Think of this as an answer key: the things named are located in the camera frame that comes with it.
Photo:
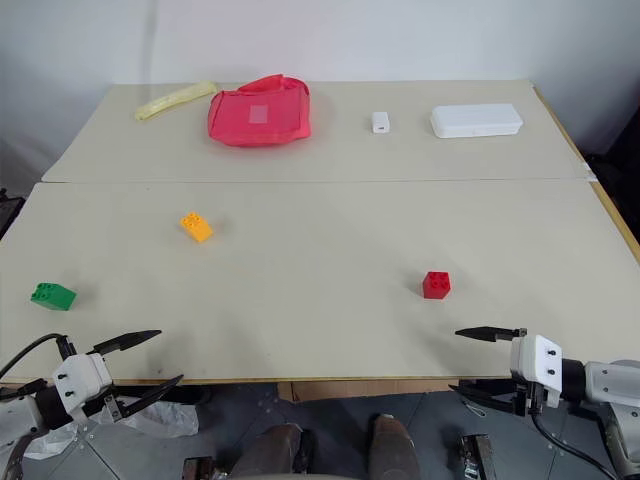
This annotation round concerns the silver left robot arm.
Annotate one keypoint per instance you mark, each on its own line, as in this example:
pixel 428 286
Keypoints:
pixel 17 415

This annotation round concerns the dark object beside table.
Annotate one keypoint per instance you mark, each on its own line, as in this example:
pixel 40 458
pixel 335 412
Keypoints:
pixel 615 135

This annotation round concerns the small white charger plug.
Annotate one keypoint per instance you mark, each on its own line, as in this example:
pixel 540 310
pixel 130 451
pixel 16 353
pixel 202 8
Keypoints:
pixel 380 122

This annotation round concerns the red toy brick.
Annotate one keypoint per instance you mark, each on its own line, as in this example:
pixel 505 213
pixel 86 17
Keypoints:
pixel 436 285

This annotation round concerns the pale yellow folded pouch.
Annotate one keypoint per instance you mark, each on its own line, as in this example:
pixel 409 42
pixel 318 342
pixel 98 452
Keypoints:
pixel 172 100

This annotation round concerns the clear crumpled plastic bag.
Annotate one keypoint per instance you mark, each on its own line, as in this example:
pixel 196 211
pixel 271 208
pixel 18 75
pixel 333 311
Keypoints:
pixel 155 420

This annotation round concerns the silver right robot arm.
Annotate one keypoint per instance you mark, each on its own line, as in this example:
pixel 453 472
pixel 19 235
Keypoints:
pixel 612 395

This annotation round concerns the white plastic case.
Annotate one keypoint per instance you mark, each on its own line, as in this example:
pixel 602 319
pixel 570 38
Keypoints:
pixel 475 120

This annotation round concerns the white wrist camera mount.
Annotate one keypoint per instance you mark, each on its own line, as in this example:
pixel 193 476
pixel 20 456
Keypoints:
pixel 80 377
pixel 537 365

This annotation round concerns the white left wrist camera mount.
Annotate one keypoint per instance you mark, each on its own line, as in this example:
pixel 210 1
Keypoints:
pixel 80 377

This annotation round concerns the red fabric bag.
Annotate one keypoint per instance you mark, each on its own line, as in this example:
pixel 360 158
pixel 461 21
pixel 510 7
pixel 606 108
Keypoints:
pixel 257 112

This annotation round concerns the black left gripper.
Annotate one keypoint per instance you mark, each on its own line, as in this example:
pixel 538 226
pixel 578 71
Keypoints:
pixel 107 402

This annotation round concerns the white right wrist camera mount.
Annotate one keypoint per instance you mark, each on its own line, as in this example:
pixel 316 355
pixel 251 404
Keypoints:
pixel 537 365

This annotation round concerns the dark rounded brown shape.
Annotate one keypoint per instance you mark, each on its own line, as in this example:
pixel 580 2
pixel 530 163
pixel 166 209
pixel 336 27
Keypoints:
pixel 392 447
pixel 272 450

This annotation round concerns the green toy brick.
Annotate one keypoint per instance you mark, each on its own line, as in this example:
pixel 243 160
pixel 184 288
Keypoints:
pixel 52 296

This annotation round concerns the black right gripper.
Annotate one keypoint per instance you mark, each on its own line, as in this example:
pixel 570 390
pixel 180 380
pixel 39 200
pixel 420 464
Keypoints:
pixel 530 397

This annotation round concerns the orange toy brick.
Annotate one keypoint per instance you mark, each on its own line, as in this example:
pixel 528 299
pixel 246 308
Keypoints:
pixel 197 227

